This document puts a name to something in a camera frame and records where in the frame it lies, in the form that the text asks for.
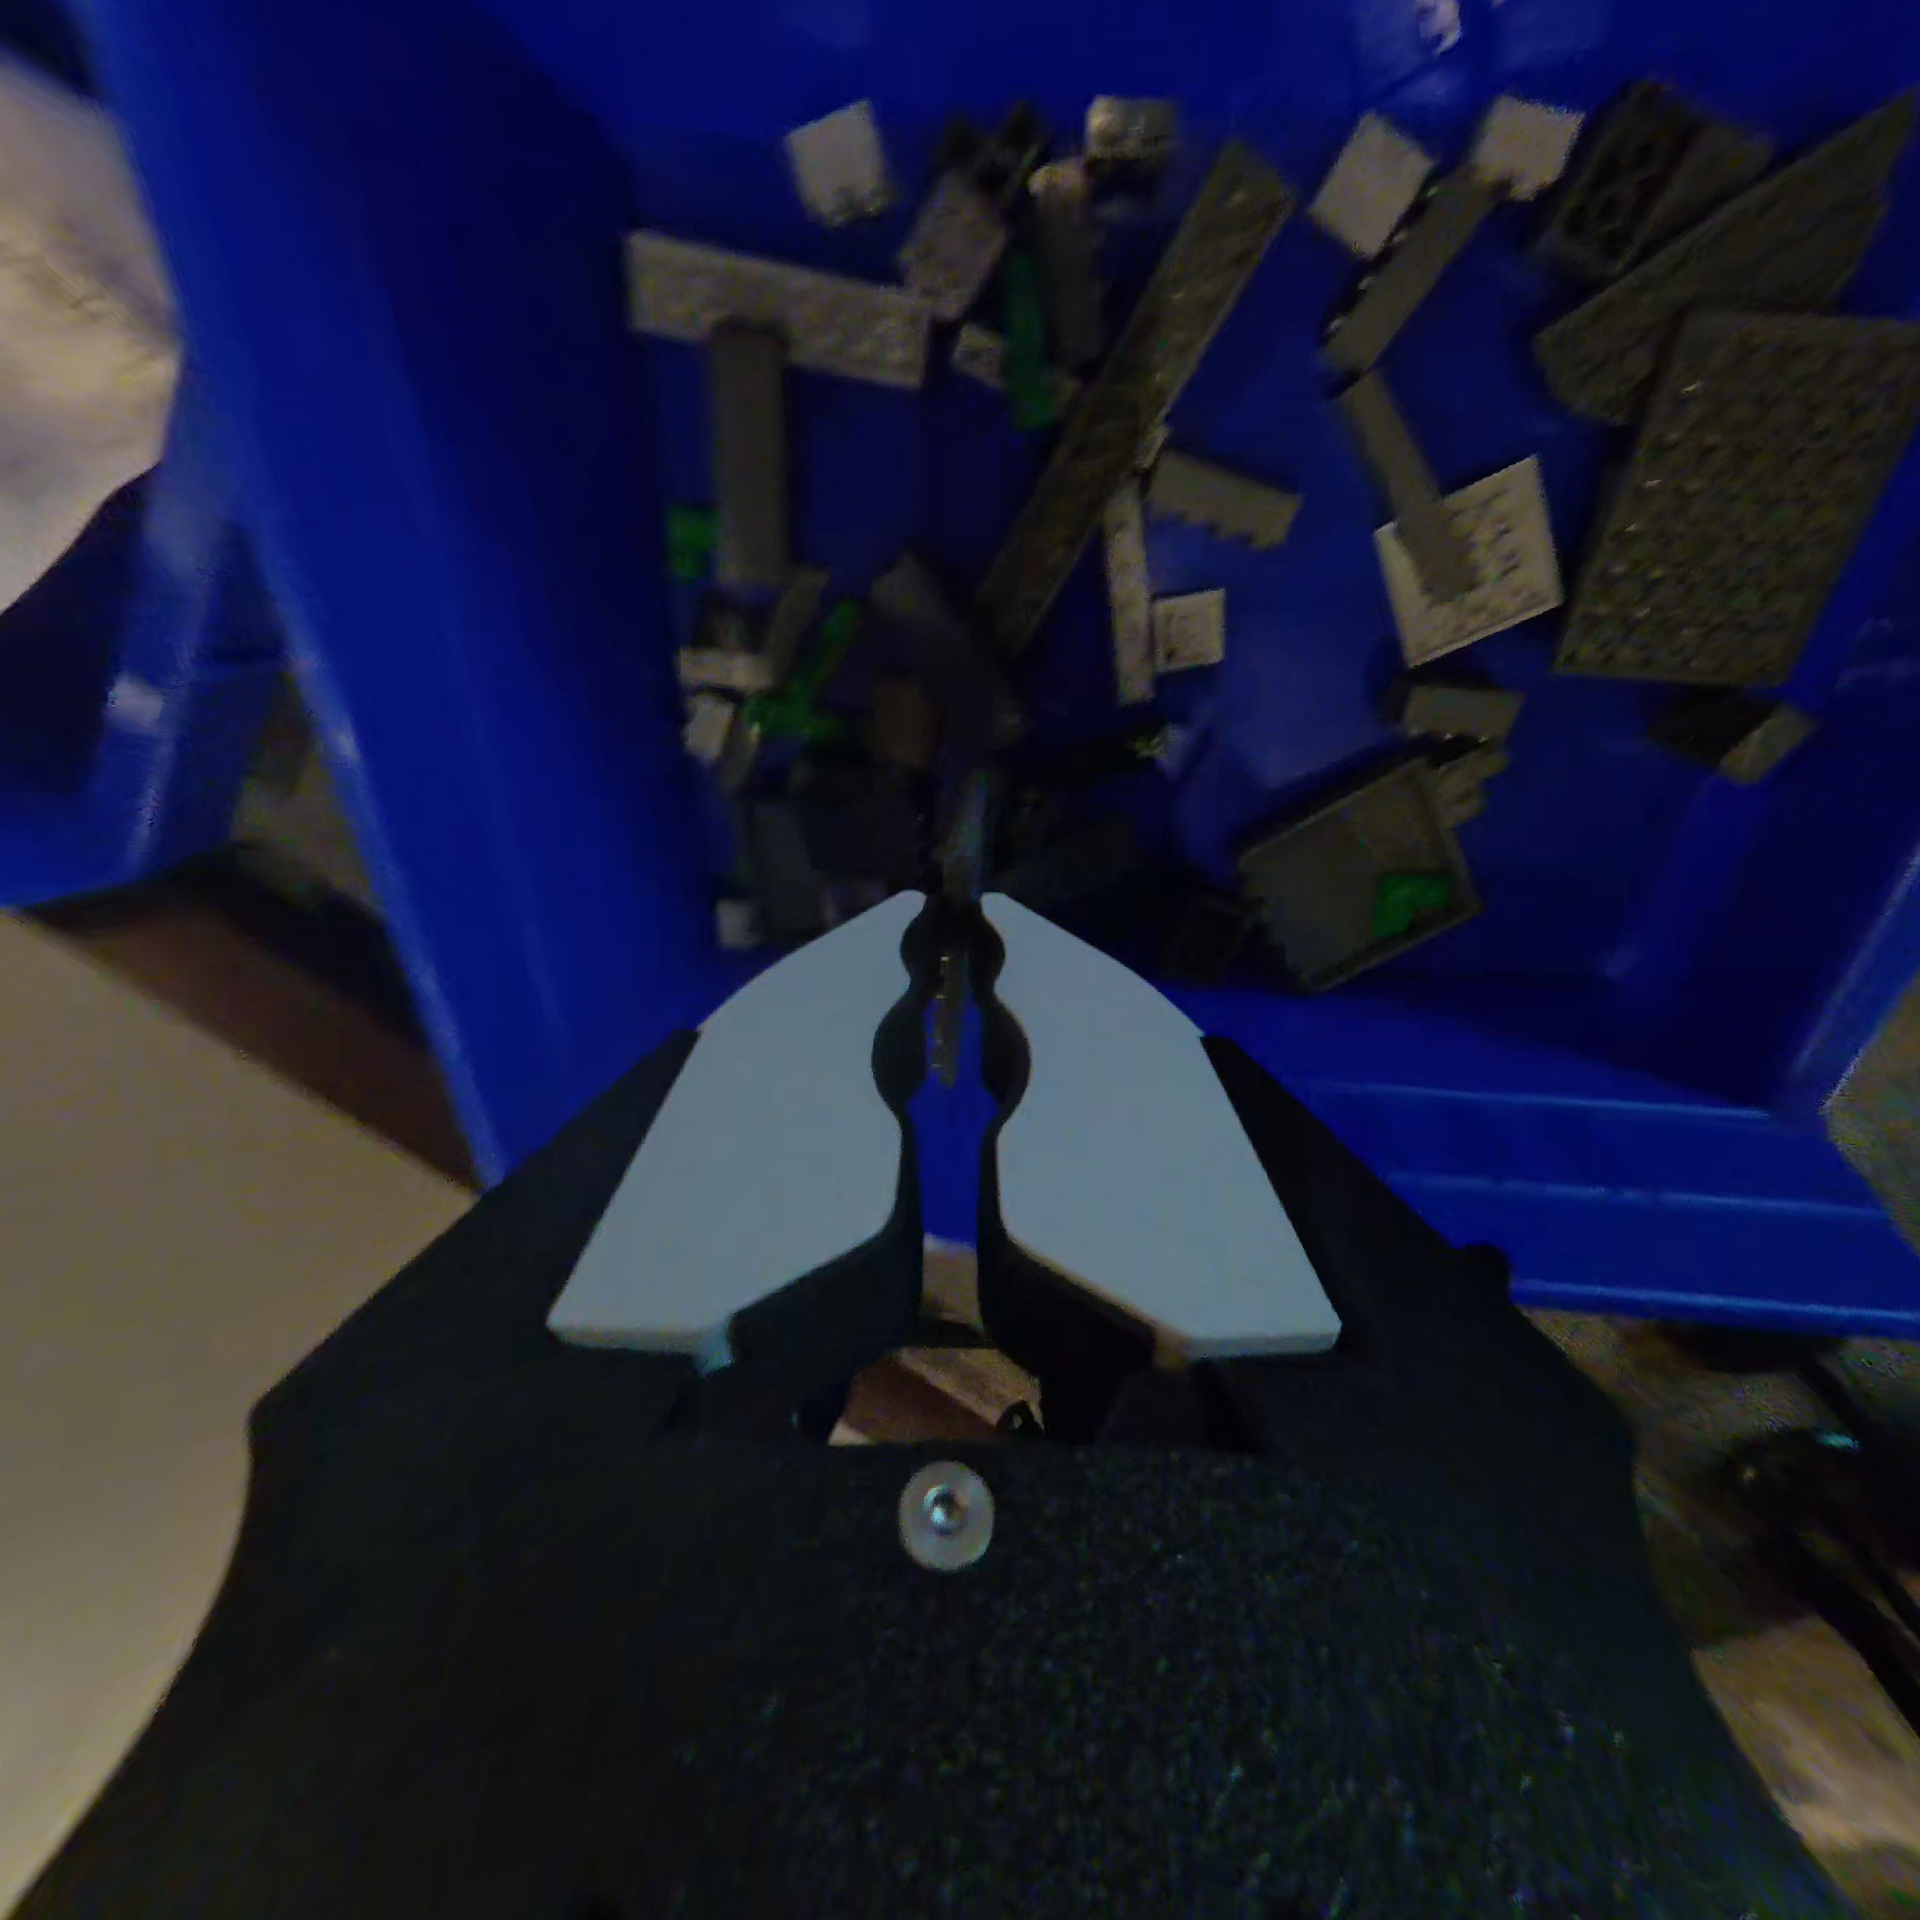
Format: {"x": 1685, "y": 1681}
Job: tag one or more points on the thin dark grey plate brick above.
{"x": 960, "y": 855}

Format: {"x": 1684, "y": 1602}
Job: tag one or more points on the white plastic bag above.
{"x": 74, "y": 331}

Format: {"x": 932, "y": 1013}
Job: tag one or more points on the blue plastic bin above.
{"x": 89, "y": 750}
{"x": 450, "y": 449}

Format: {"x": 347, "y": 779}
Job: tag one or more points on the pile of grey toy bricks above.
{"x": 1739, "y": 494}

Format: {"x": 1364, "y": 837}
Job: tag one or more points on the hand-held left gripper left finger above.
{"x": 751, "y": 1170}

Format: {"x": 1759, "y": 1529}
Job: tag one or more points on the grey desk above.
{"x": 165, "y": 1350}

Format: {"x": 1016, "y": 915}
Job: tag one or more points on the black office chair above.
{"x": 1823, "y": 1501}

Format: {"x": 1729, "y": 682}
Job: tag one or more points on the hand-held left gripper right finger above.
{"x": 1156, "y": 1170}

